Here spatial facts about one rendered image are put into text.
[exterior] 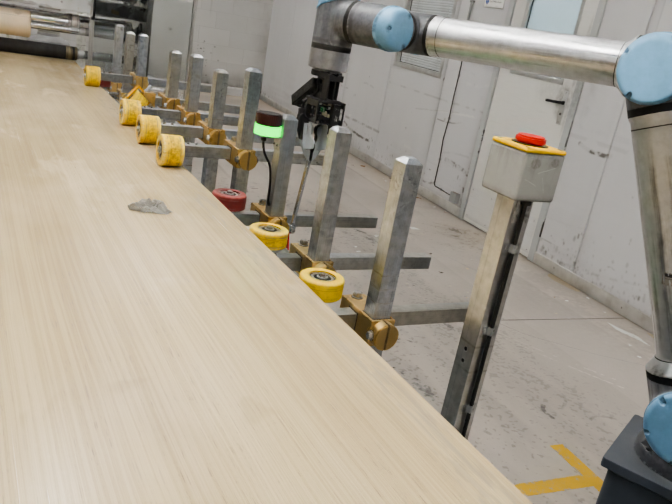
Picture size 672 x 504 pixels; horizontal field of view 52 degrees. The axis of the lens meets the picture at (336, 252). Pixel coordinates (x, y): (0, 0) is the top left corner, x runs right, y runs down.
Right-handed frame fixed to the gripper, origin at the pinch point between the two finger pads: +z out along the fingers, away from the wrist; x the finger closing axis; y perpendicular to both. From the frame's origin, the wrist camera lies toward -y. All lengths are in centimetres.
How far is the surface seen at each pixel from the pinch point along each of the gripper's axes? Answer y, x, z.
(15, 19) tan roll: -228, -49, -6
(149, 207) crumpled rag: 11.0, -39.5, 11.0
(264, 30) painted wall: -836, 321, -2
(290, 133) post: 3.8, -7.4, -5.3
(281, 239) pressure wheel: 26.7, -16.6, 12.0
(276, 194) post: 3.7, -8.6, 9.2
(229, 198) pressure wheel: 1.6, -19.1, 11.2
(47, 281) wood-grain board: 46, -62, 12
